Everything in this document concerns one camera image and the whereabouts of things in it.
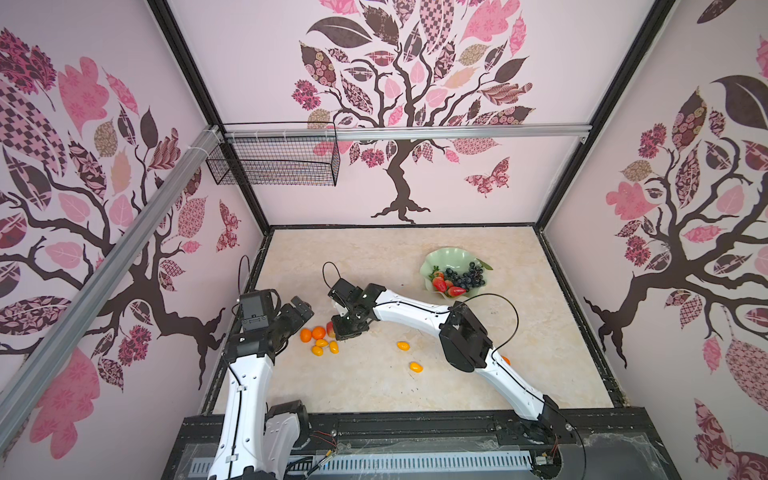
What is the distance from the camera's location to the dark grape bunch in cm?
97

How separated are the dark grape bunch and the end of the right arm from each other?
14.0 inches

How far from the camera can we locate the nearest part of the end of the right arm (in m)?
0.69
